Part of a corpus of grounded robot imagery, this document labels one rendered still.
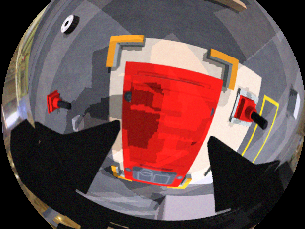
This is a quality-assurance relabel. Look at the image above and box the tan rectangular bar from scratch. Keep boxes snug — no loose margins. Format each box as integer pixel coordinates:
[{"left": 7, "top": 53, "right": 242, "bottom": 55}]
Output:
[{"left": 214, "top": 0, "right": 246, "bottom": 13}]

